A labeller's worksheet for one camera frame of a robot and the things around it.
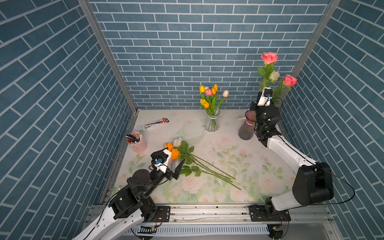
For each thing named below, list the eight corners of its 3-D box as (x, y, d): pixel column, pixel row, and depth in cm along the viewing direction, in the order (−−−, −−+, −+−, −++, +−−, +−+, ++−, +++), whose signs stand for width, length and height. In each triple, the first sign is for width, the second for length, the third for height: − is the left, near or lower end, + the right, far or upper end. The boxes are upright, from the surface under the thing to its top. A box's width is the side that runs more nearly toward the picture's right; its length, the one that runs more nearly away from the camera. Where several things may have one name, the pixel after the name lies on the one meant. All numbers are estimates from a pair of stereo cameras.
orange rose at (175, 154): (171, 160, 92) (170, 158, 90) (172, 150, 96) (171, 148, 95) (178, 160, 92) (178, 158, 90) (179, 150, 96) (179, 148, 95)
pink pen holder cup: (131, 153, 97) (124, 143, 88) (135, 141, 103) (129, 131, 94) (145, 153, 97) (139, 143, 88) (148, 141, 103) (143, 131, 94)
